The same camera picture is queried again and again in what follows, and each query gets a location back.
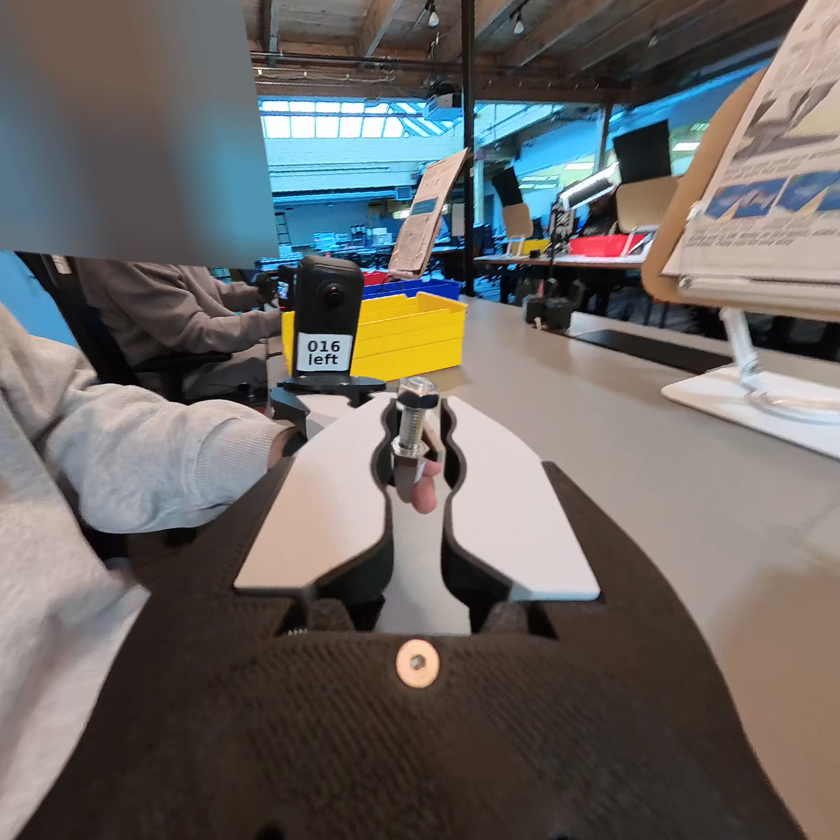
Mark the person's left hand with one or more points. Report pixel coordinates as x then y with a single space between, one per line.
426 492

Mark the silver hex nut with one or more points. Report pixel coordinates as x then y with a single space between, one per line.
417 392

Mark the printed instruction sheet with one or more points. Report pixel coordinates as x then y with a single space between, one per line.
774 164

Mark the red plastic bin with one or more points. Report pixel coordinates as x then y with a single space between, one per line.
374 279

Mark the wide red plastic tray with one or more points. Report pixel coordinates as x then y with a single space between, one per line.
604 245

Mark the cardboard sign board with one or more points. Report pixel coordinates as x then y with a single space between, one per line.
426 216

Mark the tan and white document stand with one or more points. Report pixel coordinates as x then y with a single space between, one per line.
646 203
754 400
518 220

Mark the ceiling track light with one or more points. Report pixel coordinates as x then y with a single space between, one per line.
433 14
518 25

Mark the blue plastic bin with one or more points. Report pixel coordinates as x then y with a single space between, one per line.
420 287

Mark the small yellow plastic bin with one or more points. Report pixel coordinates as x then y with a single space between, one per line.
535 247

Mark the person's left forearm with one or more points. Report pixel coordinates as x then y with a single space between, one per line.
164 453

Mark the black stand with checkered marker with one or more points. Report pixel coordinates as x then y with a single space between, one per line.
561 220

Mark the black office chair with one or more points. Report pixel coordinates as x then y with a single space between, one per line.
98 341

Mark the long work table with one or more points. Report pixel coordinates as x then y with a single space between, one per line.
505 260

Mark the white bar lamp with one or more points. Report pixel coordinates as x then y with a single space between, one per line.
587 190

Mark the silver hex bolt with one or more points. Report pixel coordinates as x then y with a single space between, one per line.
418 426

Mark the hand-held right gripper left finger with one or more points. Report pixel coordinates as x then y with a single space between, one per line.
328 512

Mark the black desk mat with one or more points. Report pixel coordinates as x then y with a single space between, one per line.
656 351

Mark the black pole with round disc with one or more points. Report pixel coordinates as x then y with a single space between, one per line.
468 164

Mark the person's grey sweatshirt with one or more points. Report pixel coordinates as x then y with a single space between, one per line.
39 623

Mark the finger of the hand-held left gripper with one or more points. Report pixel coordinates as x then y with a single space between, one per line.
401 479
434 441

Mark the ceiling projector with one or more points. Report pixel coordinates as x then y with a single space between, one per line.
445 102

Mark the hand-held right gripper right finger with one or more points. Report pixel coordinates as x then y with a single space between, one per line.
518 518

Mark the grey desk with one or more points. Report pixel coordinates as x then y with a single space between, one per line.
623 492

